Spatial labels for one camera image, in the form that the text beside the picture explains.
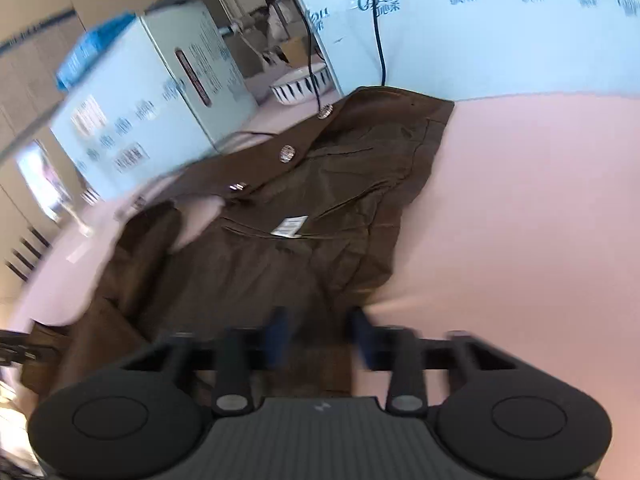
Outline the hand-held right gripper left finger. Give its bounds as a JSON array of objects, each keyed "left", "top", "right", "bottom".
[{"left": 120, "top": 306, "right": 292, "bottom": 415}]

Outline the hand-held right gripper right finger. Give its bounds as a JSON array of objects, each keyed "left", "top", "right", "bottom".
[{"left": 348, "top": 306, "right": 518, "bottom": 415}]

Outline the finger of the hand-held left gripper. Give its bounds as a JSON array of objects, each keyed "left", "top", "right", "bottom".
[{"left": 0, "top": 329, "right": 38, "bottom": 367}]

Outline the brown buttoned jacket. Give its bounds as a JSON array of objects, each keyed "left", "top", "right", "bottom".
[{"left": 22, "top": 86, "right": 456, "bottom": 401}]

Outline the white phone stand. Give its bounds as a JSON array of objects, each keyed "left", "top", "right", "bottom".
[{"left": 62, "top": 210, "right": 98, "bottom": 263}]

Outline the smartphone with lit screen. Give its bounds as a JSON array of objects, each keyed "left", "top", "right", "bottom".
[{"left": 15, "top": 139, "right": 68, "bottom": 223}]

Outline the large light blue cardboard box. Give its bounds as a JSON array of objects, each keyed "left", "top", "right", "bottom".
[{"left": 50, "top": 0, "right": 261, "bottom": 203}]

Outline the white bowl with black stripes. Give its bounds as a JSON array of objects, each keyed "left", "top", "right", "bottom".
[{"left": 270, "top": 62, "right": 333, "bottom": 107}]

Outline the long light blue cardboard box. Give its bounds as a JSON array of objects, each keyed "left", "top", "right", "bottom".
[{"left": 277, "top": 0, "right": 640, "bottom": 106}]

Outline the black cable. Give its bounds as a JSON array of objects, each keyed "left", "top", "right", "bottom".
[
  {"left": 361, "top": 0, "right": 388, "bottom": 87},
  {"left": 299, "top": 7, "right": 325, "bottom": 116}
]

